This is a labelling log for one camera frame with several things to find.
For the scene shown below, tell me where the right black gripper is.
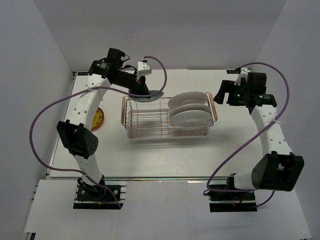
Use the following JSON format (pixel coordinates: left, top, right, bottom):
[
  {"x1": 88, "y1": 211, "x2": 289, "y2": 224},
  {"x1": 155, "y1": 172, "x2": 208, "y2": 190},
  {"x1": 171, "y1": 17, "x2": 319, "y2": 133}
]
[{"x1": 213, "y1": 80, "x2": 251, "y2": 106}]

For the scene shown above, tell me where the white plate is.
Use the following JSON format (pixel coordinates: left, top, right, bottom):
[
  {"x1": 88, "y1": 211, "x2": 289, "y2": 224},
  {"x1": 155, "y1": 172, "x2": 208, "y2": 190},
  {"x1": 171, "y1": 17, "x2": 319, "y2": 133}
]
[
  {"x1": 169, "y1": 103, "x2": 211, "y2": 118},
  {"x1": 169, "y1": 110, "x2": 212, "y2": 127},
  {"x1": 167, "y1": 91, "x2": 208, "y2": 109}
]

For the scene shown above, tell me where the teal plate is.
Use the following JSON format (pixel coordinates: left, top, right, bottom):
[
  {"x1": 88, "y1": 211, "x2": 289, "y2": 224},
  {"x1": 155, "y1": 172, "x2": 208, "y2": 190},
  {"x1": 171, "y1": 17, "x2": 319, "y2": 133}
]
[{"x1": 129, "y1": 90, "x2": 164, "y2": 103}]

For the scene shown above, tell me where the yellow plate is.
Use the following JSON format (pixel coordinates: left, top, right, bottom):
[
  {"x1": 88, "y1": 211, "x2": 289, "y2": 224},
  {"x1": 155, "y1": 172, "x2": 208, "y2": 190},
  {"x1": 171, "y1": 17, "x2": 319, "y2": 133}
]
[{"x1": 91, "y1": 107, "x2": 105, "y2": 131}]

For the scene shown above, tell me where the orange plate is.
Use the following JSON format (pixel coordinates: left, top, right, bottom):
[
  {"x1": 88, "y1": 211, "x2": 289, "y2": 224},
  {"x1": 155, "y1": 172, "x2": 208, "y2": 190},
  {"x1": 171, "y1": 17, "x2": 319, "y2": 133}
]
[{"x1": 91, "y1": 112, "x2": 106, "y2": 133}]

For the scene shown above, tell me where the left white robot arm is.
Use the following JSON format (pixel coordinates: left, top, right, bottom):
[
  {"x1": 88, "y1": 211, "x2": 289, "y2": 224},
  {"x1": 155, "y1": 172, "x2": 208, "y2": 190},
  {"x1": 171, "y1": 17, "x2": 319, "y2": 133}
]
[{"x1": 57, "y1": 48, "x2": 152, "y2": 200}]

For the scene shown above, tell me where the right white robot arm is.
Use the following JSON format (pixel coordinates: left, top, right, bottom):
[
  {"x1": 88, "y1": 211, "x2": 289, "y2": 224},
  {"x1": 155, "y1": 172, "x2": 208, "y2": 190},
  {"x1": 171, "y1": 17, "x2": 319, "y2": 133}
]
[{"x1": 213, "y1": 72, "x2": 305, "y2": 200}]

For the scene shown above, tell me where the black corner label right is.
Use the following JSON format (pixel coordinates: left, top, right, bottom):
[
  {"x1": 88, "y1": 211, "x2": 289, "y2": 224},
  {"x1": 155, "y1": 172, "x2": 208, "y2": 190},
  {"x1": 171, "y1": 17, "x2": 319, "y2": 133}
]
[{"x1": 226, "y1": 69, "x2": 239, "y2": 74}]

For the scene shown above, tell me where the black corner label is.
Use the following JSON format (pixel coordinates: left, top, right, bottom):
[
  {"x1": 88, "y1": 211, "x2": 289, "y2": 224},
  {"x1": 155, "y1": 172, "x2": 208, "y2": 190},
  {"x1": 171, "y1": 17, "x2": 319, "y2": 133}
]
[
  {"x1": 77, "y1": 71, "x2": 89, "y2": 76},
  {"x1": 226, "y1": 69, "x2": 239, "y2": 74}
]

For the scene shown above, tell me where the black corner label left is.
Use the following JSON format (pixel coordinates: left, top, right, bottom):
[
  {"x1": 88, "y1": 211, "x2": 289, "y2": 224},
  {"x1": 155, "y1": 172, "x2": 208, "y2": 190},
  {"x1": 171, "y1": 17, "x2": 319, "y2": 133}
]
[{"x1": 77, "y1": 71, "x2": 89, "y2": 76}]

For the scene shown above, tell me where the white plate front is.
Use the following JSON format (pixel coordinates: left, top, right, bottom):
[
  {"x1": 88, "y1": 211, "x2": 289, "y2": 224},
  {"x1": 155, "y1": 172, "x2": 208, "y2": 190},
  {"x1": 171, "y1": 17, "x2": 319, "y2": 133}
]
[{"x1": 169, "y1": 110, "x2": 212, "y2": 127}]

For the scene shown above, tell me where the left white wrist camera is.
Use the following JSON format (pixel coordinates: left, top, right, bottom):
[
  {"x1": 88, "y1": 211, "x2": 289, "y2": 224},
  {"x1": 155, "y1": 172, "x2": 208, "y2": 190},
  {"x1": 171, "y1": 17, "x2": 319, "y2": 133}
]
[{"x1": 136, "y1": 58, "x2": 152, "y2": 82}]

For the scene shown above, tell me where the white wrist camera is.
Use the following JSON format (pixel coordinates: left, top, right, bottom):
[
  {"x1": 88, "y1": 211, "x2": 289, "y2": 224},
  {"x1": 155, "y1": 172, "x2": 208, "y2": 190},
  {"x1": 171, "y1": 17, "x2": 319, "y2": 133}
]
[
  {"x1": 136, "y1": 58, "x2": 152, "y2": 82},
  {"x1": 234, "y1": 67, "x2": 251, "y2": 86}
]

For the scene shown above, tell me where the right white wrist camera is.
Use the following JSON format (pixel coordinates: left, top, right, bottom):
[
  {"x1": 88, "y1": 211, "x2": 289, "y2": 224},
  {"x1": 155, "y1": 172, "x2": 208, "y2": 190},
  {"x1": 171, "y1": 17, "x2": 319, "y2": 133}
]
[{"x1": 234, "y1": 67, "x2": 251, "y2": 86}]

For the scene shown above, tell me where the metal wire dish rack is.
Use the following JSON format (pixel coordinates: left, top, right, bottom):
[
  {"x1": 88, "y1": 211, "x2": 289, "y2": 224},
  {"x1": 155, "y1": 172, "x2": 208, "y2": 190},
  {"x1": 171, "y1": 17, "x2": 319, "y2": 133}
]
[{"x1": 121, "y1": 92, "x2": 218, "y2": 133}]

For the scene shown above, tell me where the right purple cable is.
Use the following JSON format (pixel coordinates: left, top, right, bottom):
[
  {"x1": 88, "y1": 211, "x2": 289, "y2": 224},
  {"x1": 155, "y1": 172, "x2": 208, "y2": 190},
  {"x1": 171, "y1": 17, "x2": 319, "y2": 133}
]
[{"x1": 206, "y1": 62, "x2": 290, "y2": 208}]

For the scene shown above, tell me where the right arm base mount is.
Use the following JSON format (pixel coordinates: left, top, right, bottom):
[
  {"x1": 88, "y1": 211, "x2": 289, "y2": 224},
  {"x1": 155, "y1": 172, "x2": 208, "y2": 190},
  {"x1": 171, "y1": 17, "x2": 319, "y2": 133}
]
[{"x1": 202, "y1": 174, "x2": 258, "y2": 213}]

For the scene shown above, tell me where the aluminium front rail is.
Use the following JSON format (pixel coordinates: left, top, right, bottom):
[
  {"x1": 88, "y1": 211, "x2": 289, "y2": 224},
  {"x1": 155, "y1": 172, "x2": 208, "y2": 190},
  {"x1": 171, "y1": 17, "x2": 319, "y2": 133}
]
[{"x1": 44, "y1": 175, "x2": 230, "y2": 183}]

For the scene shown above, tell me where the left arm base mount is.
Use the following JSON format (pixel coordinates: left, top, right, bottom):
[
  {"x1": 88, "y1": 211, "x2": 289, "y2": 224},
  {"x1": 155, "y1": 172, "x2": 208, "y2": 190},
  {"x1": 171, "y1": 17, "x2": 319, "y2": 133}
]
[{"x1": 73, "y1": 178, "x2": 126, "y2": 210}]

